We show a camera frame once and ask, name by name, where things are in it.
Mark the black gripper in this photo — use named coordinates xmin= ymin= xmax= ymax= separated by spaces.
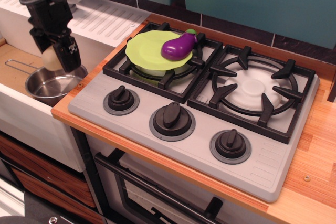
xmin=27 ymin=0 xmax=81 ymax=72

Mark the beige toy potato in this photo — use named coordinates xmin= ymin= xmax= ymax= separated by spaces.
xmin=41 ymin=46 xmax=62 ymax=71

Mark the purple toy eggplant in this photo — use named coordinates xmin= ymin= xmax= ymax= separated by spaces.
xmin=161 ymin=29 xmax=198 ymax=61

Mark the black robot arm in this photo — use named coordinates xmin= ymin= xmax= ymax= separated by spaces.
xmin=19 ymin=0 xmax=81 ymax=72

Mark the small steel pot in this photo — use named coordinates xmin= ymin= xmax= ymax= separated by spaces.
xmin=5 ymin=59 xmax=88 ymax=106

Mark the white toy sink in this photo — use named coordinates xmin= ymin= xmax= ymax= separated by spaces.
xmin=1 ymin=0 xmax=149 ymax=172

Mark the lime green plate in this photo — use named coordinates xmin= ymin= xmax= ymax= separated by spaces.
xmin=125 ymin=30 xmax=193 ymax=71

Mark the left black stove knob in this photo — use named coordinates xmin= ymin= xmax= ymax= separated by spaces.
xmin=103 ymin=85 xmax=140 ymax=116

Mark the black stove knob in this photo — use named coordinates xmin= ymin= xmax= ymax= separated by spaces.
xmin=103 ymin=85 xmax=140 ymax=116
xmin=149 ymin=102 xmax=196 ymax=142
xmin=209 ymin=129 xmax=252 ymax=165

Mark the left black burner grate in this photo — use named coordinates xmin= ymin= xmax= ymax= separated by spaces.
xmin=103 ymin=22 xmax=223 ymax=103

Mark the black burner grate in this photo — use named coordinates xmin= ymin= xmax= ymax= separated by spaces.
xmin=187 ymin=45 xmax=316 ymax=144
xmin=103 ymin=22 xmax=223 ymax=103

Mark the upper wooden drawer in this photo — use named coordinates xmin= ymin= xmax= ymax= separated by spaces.
xmin=1 ymin=133 xmax=89 ymax=196

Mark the wooden drawer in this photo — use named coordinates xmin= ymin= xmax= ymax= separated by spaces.
xmin=1 ymin=133 xmax=89 ymax=196
xmin=12 ymin=168 xmax=104 ymax=224

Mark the middle black stove knob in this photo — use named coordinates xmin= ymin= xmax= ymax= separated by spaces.
xmin=149 ymin=102 xmax=196 ymax=142

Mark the toy oven door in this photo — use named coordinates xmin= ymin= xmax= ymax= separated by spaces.
xmin=87 ymin=136 xmax=270 ymax=223

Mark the lower wooden drawer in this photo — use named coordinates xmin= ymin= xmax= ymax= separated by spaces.
xmin=12 ymin=168 xmax=104 ymax=224

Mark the grey toy stove top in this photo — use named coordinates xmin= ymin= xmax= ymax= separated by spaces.
xmin=67 ymin=45 xmax=319 ymax=204

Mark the right white burner cap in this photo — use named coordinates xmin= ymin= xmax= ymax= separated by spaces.
xmin=223 ymin=62 xmax=291 ymax=111

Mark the right black stove knob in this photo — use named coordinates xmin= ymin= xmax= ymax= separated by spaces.
xmin=209 ymin=129 xmax=252 ymax=165

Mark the right black burner grate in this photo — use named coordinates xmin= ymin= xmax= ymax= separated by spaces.
xmin=187 ymin=45 xmax=316 ymax=144

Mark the black oven door handle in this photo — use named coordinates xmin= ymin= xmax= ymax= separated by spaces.
xmin=94 ymin=153 xmax=223 ymax=223

